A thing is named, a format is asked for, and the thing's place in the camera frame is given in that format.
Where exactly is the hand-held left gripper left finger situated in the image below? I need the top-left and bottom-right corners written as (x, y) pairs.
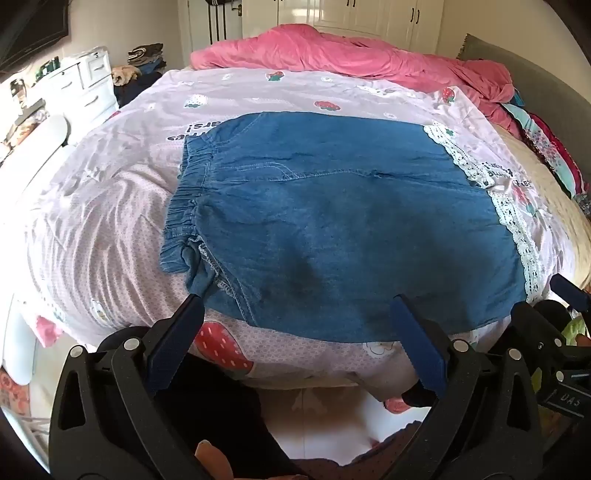
top-left (48, 293), bottom-right (206, 480)

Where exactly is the clutter of desk things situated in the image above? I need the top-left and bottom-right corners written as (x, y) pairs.
top-left (0, 55), bottom-right (63, 139)

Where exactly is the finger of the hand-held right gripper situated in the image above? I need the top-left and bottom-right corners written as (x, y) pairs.
top-left (508, 299), bottom-right (570, 366)
top-left (551, 273), bottom-right (591, 320)

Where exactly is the beige mattress cover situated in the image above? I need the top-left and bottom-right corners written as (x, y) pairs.
top-left (492, 121), bottom-right (591, 296)

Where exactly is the white wardrobe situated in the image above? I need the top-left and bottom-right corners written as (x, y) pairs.
top-left (240, 0), bottom-right (445, 55)

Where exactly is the pile of dark clothes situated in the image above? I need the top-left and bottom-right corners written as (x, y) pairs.
top-left (112, 42), bottom-right (166, 108)

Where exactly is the white door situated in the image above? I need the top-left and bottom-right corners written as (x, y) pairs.
top-left (178, 0), bottom-right (243, 69)

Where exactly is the stack of colourful folded clothes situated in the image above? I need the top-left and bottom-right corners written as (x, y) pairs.
top-left (501, 90), bottom-right (591, 200)

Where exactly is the black wall television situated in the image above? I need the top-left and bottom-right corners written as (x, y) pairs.
top-left (0, 0), bottom-right (71, 72)

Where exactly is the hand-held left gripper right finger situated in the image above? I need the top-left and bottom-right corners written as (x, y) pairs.
top-left (390, 294), bottom-right (542, 480)

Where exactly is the white drawer dresser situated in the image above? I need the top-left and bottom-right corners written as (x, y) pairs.
top-left (44, 50), bottom-right (120, 155)

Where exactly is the person's left hand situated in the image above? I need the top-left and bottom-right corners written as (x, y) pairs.
top-left (196, 440), bottom-right (235, 480)

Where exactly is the white chair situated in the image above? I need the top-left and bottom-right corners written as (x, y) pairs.
top-left (0, 114), bottom-right (71, 386)

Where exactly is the pink strawberry printed quilt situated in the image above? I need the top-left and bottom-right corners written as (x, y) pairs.
top-left (21, 65), bottom-right (575, 409)

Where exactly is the pink blanket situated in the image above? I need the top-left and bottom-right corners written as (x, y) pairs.
top-left (190, 24), bottom-right (525, 139)

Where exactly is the grey padded headboard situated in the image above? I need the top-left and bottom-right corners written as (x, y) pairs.
top-left (456, 33), bottom-right (591, 185)

